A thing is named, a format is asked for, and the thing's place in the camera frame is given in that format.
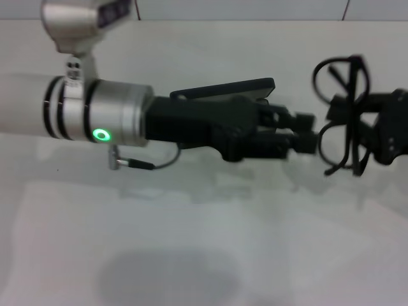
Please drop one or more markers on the black glasses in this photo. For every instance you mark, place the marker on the black glasses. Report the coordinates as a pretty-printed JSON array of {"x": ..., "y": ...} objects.
[{"x": 352, "y": 95}]

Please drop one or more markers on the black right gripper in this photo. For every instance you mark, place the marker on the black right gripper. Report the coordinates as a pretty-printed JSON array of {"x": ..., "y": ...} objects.
[{"x": 395, "y": 127}]

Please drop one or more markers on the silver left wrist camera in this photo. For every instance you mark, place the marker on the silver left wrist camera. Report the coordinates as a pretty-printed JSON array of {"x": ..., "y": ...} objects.
[{"x": 73, "y": 22}]

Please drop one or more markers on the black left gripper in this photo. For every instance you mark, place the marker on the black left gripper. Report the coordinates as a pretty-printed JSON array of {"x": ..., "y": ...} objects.
[{"x": 197, "y": 124}]

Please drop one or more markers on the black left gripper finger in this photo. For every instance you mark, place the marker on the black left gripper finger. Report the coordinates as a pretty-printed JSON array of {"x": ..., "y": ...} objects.
[
  {"x": 304, "y": 120},
  {"x": 307, "y": 143}
]

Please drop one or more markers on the black glasses case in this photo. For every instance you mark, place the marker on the black glasses case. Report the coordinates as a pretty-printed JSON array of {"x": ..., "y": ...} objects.
[{"x": 239, "y": 87}]

